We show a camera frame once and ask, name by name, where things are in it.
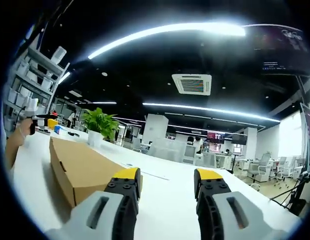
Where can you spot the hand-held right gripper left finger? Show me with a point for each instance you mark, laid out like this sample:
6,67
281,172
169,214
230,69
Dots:
102,215

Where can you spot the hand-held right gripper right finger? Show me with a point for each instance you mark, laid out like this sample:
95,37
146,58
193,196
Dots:
227,217

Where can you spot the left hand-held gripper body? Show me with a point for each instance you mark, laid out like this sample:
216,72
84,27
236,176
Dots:
32,106

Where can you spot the brown cardboard shoe box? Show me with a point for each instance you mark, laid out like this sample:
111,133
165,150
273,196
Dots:
82,162

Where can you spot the yellow box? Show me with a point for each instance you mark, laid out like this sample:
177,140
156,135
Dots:
52,123

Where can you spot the blue and white box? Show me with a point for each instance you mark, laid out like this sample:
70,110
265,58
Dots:
60,130

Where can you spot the person's left hand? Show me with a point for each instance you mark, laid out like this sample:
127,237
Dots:
24,130

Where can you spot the grey storage shelf rack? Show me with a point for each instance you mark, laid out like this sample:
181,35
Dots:
34,80

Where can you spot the small black object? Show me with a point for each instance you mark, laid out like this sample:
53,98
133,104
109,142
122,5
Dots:
74,134

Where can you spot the short ceiling light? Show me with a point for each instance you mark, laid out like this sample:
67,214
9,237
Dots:
64,77

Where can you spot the white plant pot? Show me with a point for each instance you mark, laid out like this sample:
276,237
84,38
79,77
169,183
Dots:
95,138

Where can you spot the green potted plant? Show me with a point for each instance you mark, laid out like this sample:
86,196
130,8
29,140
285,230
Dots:
101,122

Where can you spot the white office chair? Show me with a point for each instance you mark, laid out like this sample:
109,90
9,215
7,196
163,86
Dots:
189,155
260,168

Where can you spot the black monitor stand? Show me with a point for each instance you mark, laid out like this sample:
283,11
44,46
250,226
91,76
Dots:
298,195

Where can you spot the long straight ceiling light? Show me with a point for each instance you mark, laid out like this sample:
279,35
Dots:
209,110

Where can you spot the monitor on black stand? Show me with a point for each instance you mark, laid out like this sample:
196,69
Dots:
308,137

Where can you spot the ceiling air conditioner vent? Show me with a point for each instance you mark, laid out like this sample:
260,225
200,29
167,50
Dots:
191,84

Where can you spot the long curved ceiling light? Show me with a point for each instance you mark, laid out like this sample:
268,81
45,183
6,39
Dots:
169,31

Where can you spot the large dark overhead screen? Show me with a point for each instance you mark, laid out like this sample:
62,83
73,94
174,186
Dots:
280,47

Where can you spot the dark wall screen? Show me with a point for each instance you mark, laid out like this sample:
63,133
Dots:
239,138

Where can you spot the red wall screen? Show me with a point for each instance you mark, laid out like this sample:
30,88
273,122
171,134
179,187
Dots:
215,137

